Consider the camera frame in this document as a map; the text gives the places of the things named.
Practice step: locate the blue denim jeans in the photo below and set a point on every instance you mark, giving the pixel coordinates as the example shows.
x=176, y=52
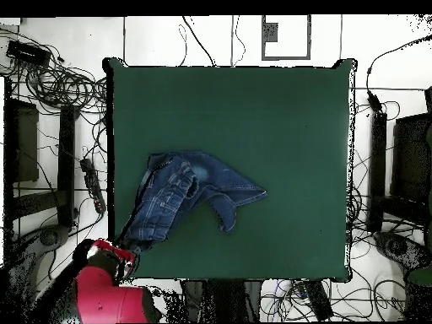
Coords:
x=168, y=202

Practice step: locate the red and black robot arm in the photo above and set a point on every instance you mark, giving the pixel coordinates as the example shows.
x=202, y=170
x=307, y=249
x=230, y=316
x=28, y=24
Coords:
x=101, y=297

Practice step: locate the black flat device box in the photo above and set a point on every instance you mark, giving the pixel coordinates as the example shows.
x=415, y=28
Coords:
x=27, y=53

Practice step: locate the black power strip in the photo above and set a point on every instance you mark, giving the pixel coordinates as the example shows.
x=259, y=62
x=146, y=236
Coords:
x=92, y=184

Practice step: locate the dark green table cloth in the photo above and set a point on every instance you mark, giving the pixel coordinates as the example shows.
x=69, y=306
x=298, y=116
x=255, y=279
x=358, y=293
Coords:
x=287, y=135

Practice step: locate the black rectangular box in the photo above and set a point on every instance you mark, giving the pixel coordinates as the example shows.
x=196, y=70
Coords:
x=319, y=300

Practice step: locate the black metal frame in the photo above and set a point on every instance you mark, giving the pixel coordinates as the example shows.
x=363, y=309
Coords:
x=66, y=152
x=377, y=168

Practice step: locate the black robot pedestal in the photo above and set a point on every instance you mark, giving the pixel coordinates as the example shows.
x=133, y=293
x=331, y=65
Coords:
x=222, y=300

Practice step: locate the grey square frame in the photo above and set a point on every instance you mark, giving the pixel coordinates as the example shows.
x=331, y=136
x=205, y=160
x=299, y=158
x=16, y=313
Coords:
x=287, y=58

